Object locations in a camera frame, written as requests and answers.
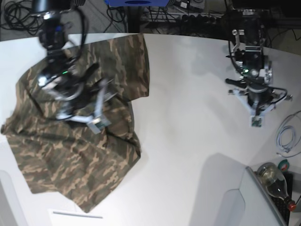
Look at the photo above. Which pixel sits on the green tape roll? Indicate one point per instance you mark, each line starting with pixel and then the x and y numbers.
pixel 284 165

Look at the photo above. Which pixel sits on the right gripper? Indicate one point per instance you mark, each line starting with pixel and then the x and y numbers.
pixel 63 83

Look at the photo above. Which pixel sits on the camouflage t-shirt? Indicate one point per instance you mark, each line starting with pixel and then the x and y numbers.
pixel 68 157

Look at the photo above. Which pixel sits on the clear glass bottle red cap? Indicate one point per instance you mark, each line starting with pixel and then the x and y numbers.
pixel 275 183

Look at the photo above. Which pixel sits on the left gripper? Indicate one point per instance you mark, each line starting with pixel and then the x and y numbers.
pixel 256 96

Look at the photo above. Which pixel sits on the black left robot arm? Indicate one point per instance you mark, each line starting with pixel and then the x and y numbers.
pixel 246 21

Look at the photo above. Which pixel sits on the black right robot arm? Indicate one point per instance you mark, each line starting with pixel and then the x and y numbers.
pixel 53 38

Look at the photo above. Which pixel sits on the black power strip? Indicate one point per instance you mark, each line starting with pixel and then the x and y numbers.
pixel 202 19

